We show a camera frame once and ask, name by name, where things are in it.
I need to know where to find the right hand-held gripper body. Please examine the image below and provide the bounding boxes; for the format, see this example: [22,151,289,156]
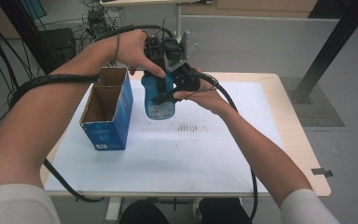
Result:
[166,60,202,95]

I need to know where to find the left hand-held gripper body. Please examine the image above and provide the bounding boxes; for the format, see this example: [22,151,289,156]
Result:
[144,29,199,75]

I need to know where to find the blue bottle with white cap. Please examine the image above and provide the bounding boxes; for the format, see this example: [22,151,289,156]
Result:
[140,69,178,121]

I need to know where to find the blue cardboard box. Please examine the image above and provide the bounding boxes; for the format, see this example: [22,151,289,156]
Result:
[79,66,135,151]

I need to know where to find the person's right hand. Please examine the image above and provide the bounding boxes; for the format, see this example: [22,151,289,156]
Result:
[172,65,237,117]

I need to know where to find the person's left hand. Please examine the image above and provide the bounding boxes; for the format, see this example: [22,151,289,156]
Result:
[107,29,168,79]

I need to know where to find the white desk with metal legs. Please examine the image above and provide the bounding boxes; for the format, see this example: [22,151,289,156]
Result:
[99,0,214,43]

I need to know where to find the black wrist band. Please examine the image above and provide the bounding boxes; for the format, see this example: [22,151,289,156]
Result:
[114,32,121,63]

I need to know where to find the white paper mat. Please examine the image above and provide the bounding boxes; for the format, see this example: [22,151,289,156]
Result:
[42,78,284,194]

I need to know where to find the grey computer tower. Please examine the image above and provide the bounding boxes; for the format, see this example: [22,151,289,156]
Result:
[86,8,114,41]

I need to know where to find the wooden cabinets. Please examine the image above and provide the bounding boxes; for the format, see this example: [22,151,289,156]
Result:
[181,0,319,19]

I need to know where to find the black equipment case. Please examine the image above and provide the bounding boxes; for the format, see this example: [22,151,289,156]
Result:
[37,27,77,65]

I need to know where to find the person's left leg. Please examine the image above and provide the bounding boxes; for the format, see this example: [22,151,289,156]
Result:
[118,199,171,224]

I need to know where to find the person's leg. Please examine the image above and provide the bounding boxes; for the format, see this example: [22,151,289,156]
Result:
[118,199,171,224]
[197,197,254,224]

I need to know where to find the white shoe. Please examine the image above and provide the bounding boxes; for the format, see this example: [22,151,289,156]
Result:
[193,200,205,224]

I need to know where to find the person's right leg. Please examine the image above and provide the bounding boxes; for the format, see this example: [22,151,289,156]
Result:
[197,197,254,224]

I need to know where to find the black tape strip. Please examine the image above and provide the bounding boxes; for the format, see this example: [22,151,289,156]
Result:
[310,167,335,178]

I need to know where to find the white right sleeve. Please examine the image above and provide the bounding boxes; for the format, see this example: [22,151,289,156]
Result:
[279,188,342,224]

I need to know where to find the white sleeve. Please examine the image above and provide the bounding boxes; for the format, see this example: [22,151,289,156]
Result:
[0,182,62,224]
[279,188,342,224]

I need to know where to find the white left sleeve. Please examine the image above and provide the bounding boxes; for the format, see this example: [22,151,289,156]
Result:
[0,182,62,224]

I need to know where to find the black corrugated right gripper cable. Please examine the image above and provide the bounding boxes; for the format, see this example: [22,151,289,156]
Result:
[195,71,259,222]

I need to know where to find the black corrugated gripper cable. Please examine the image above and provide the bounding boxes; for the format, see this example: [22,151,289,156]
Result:
[7,23,176,204]
[195,71,259,222]

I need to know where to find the black corrugated left gripper cable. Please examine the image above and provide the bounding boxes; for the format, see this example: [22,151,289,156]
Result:
[7,23,176,204]

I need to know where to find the black metal post with base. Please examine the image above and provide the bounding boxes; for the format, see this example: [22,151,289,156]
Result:
[287,0,358,105]

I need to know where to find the bundle of black floor cables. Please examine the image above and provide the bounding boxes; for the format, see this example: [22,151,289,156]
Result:
[0,0,49,147]

